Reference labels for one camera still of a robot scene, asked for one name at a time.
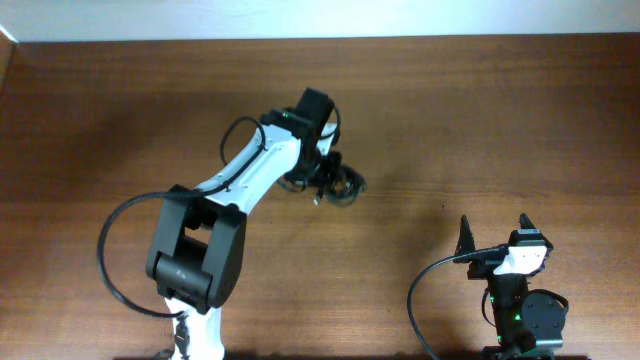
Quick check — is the black USB cable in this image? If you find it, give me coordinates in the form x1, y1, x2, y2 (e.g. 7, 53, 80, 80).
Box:
277, 162, 368, 209

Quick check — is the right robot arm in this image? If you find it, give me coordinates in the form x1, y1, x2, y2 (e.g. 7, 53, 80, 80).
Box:
454, 213, 569, 359

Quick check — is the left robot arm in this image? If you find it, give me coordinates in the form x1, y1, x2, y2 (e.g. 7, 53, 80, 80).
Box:
146, 88, 341, 359

